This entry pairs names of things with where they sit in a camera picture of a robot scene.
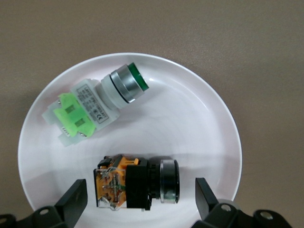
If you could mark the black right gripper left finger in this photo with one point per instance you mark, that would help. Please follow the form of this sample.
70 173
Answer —
71 202

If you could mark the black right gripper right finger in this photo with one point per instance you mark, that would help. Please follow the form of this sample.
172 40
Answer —
206 202

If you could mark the orange black push-button switch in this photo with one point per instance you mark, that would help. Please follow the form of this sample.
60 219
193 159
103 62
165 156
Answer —
137 183

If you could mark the pink round plate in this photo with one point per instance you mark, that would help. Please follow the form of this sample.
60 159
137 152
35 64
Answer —
190 133

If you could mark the brown table mat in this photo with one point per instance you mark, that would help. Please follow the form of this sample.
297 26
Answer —
152 23

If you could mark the green push-button switch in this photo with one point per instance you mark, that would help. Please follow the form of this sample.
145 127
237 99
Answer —
95 107

